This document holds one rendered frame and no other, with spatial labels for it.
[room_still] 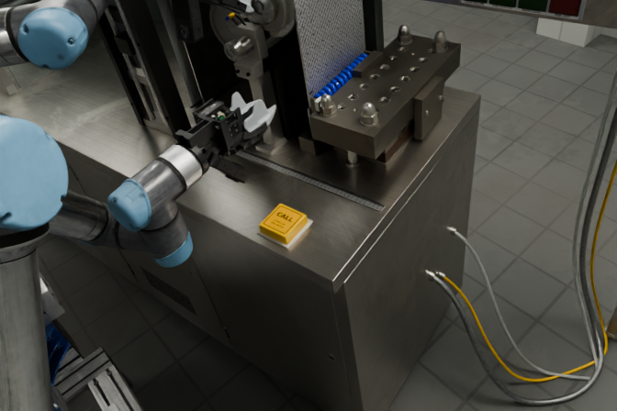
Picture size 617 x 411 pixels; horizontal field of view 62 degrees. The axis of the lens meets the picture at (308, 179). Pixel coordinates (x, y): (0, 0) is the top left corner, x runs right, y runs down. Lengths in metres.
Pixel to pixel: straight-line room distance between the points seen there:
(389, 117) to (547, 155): 1.64
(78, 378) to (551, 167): 2.07
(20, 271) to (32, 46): 0.29
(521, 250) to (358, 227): 1.25
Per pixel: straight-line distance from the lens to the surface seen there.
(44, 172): 0.62
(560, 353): 1.97
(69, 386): 1.87
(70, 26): 0.76
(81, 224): 0.92
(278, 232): 1.01
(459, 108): 1.32
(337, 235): 1.02
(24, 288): 0.66
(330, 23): 1.16
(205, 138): 0.92
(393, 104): 1.11
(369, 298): 1.15
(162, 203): 0.87
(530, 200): 2.40
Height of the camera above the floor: 1.66
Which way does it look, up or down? 42 degrees down
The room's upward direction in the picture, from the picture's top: 11 degrees counter-clockwise
